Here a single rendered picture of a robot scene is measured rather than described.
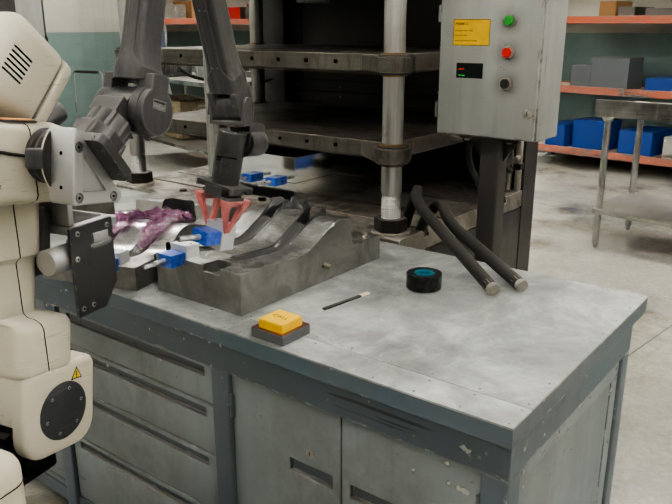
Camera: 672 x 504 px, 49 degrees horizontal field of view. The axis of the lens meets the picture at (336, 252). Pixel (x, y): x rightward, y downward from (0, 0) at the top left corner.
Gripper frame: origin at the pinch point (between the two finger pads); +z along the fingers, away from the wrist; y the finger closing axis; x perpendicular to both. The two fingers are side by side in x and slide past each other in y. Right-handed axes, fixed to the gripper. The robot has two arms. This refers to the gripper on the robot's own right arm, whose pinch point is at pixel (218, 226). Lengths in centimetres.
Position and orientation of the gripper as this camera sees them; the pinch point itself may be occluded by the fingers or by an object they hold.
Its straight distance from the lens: 152.2
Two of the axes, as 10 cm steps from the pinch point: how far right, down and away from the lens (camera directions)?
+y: -7.8, -3.0, 5.4
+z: -1.9, 9.5, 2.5
